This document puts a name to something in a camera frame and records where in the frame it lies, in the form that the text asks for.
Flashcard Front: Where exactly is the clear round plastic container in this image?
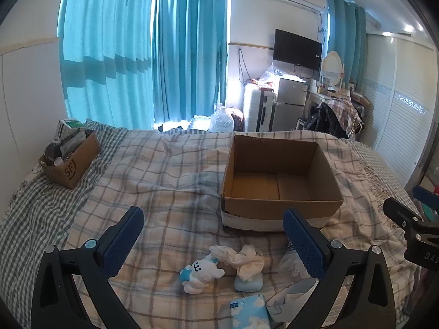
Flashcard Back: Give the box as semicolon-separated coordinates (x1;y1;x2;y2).
267;248;321;323

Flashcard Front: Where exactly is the white and blue plush toy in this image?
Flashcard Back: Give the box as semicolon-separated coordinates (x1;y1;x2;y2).
179;249;226;294

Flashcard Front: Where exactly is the silver small fridge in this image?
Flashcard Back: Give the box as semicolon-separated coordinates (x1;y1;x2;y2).
271;77;308;132

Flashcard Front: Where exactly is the dark patterned bag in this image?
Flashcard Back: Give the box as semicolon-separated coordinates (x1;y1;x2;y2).
226;107;245;132

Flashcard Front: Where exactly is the grey gingham bed sheet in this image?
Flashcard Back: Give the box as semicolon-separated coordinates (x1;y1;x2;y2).
0;119;424;329

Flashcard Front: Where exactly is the white plastic bag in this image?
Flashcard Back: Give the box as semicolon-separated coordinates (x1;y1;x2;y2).
209;104;234;133

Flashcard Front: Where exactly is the white oval vanity mirror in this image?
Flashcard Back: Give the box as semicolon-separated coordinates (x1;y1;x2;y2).
320;51;344;90

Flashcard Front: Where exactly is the wide blue curtain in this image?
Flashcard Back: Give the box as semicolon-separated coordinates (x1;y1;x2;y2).
58;0;159;131

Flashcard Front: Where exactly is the black wall television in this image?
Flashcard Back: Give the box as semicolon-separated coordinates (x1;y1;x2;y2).
273;29;323;71

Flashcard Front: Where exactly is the blue cloud tissue packet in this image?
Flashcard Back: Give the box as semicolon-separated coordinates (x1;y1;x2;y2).
229;294;272;329

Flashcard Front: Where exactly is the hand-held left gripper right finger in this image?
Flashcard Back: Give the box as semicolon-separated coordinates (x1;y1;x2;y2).
283;208;396;329

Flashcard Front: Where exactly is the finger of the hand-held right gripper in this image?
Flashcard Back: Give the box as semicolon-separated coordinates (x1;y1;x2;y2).
383;197;423;229
412;185;439;215

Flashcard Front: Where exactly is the clear plastic bag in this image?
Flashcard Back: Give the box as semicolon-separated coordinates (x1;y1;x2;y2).
257;62;285;88

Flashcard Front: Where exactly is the black jacket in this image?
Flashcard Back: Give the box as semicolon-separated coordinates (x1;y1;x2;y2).
305;103;350;138

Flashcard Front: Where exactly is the pleated blue curtain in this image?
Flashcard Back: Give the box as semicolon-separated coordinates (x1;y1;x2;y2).
151;0;229;128

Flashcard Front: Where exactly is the light blue soap case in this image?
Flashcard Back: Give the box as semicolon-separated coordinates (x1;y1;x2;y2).
234;272;264;293

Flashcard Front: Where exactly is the white louvred wardrobe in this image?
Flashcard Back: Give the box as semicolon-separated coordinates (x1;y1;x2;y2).
358;32;439;188

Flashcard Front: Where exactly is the white suitcase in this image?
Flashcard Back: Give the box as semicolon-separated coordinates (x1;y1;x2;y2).
243;84;265;132

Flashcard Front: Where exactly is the narrow blue curtain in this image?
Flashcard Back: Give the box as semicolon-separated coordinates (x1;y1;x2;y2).
325;0;367;90

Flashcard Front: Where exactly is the white tissue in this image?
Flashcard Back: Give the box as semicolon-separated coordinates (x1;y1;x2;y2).
210;244;265;280

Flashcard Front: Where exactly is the plaid beige blanket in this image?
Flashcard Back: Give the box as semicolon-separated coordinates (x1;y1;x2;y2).
65;129;423;329

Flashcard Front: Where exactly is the small printed cardboard box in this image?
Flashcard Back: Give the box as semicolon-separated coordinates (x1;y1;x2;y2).
40;129;102;190

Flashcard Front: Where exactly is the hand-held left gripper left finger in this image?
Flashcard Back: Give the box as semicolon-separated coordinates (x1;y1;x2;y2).
31;206;145;329

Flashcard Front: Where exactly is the green and white carton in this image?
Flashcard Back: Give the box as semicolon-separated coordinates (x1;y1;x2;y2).
57;119;87;139

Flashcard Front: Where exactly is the large cardboard box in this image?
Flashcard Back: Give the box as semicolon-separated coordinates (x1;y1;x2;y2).
220;135;344;232

